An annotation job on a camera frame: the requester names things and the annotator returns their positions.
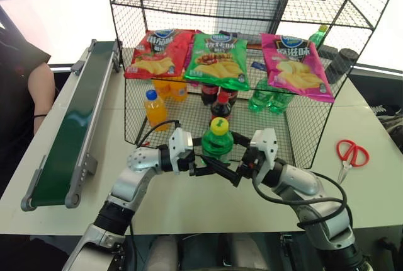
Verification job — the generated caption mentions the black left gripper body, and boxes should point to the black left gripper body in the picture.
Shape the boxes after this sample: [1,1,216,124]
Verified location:
[176,150,198,176]

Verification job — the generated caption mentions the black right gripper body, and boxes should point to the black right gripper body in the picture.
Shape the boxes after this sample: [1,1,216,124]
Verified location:
[236,146,264,180]

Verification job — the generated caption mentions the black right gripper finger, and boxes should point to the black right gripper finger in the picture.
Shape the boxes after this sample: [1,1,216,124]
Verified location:
[231,131,253,149]
[200,155,242,188]

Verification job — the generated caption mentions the green soda bottle yellow cap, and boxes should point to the green soda bottle yellow cap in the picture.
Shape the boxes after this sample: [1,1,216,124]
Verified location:
[200,117,236,164]

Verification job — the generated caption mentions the green conveyor belt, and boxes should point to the green conveyor belt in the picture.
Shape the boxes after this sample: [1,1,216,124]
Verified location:
[20,38,122,212]

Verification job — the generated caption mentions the cola bottle red cap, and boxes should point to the cola bottle red cap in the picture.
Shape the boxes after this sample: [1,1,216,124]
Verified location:
[210,91,234,127]

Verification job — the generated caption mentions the orange soda bottle blue cap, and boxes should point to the orange soda bottle blue cap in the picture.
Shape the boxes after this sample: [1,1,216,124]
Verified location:
[144,89,169,132]

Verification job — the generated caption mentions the green chips bag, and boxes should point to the green chips bag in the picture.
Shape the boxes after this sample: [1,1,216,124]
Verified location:
[183,32,251,92]

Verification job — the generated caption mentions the pink chips bag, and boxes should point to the pink chips bag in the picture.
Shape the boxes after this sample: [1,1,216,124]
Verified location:
[260,33,335,104]

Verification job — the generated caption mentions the red chips bag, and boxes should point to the red chips bag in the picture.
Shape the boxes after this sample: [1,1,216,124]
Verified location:
[123,29,196,81]

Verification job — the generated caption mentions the black cylinder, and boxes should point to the black cylinder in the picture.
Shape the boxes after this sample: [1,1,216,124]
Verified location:
[325,48,360,84]

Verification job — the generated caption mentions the person in black shirt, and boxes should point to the person in black shirt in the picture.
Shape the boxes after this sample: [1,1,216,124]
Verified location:
[0,5,53,196]

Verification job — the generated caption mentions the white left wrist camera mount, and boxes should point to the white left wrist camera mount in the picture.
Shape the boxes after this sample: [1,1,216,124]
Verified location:
[168,127,193,175]

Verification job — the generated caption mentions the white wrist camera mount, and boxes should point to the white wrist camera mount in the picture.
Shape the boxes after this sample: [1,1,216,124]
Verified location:
[248,128,278,174]
[168,127,193,175]

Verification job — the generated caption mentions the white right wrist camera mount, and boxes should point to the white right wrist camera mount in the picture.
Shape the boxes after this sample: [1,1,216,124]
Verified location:
[248,128,278,174]

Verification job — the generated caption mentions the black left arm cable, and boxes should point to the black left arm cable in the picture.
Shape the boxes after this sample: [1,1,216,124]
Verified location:
[134,119,182,149]

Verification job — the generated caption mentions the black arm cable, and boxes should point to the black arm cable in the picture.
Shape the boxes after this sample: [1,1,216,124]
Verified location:
[251,170,354,231]
[134,119,182,149]

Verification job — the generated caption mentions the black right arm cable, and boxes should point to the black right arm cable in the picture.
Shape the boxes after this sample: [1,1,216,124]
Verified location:
[251,170,354,231]

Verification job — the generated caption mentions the red handled scissors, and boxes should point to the red handled scissors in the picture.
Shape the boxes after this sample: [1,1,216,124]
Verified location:
[336,139,370,185]

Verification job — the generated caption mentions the black wire rack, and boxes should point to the black wire rack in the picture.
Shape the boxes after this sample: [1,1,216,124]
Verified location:
[103,0,395,170]

